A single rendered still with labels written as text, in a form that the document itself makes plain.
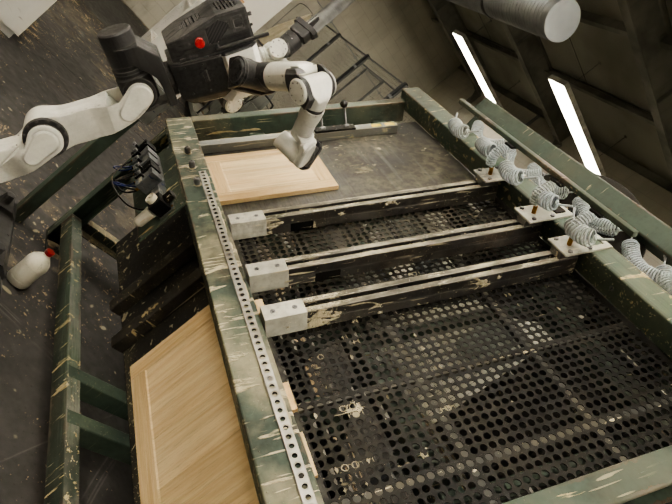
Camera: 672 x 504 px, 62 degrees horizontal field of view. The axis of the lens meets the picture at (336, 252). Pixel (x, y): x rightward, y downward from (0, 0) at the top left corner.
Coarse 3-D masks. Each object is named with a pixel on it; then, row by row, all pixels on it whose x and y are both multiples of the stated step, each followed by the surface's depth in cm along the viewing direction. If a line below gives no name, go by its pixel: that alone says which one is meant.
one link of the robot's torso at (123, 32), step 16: (112, 32) 180; (128, 32) 181; (112, 48) 181; (128, 48) 181; (144, 48) 184; (112, 64) 185; (128, 64) 184; (144, 64) 186; (160, 64) 187; (160, 80) 190; (160, 96) 202
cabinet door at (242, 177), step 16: (208, 160) 237; (224, 160) 238; (240, 160) 240; (256, 160) 240; (272, 160) 241; (288, 160) 242; (320, 160) 243; (224, 176) 227; (240, 176) 229; (256, 176) 229; (272, 176) 230; (288, 176) 231; (304, 176) 231; (320, 176) 232; (224, 192) 218; (240, 192) 218; (256, 192) 219; (272, 192) 219; (288, 192) 220; (304, 192) 223
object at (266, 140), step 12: (288, 132) 258; (336, 132) 262; (348, 132) 264; (360, 132) 266; (372, 132) 269; (384, 132) 271; (396, 132) 273; (204, 144) 244; (216, 144) 245; (228, 144) 247; (240, 144) 249; (252, 144) 251; (264, 144) 253
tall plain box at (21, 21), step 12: (0, 0) 379; (12, 0) 381; (24, 0) 383; (36, 0) 385; (48, 0) 387; (0, 12) 383; (12, 12) 385; (24, 12) 387; (36, 12) 389; (0, 24) 389; (12, 24) 389; (24, 24) 391
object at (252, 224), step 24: (504, 144) 214; (480, 168) 224; (408, 192) 215; (432, 192) 215; (456, 192) 218; (480, 192) 222; (240, 216) 195; (264, 216) 196; (288, 216) 198; (312, 216) 201; (336, 216) 205; (360, 216) 209; (384, 216) 213
